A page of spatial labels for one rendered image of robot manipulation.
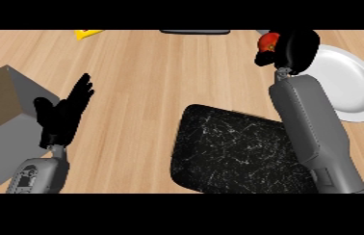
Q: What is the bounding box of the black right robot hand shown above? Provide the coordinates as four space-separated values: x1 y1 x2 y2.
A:
253 29 321 76

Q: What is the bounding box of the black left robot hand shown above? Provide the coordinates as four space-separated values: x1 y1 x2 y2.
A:
32 72 95 150

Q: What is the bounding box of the red tomato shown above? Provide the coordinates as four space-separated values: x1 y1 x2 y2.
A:
258 32 281 54

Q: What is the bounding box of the white plate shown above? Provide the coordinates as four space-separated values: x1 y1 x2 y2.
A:
299 44 364 123

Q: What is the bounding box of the black speckled tray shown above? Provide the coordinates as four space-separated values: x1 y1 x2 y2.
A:
169 103 319 195

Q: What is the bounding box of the grey open box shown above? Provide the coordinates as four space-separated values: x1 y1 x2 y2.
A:
0 65 62 186

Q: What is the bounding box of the dark grey flat object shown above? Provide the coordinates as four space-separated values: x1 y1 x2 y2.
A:
159 29 231 36

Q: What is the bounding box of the yellow object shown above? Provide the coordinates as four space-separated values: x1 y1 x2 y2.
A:
73 30 104 40

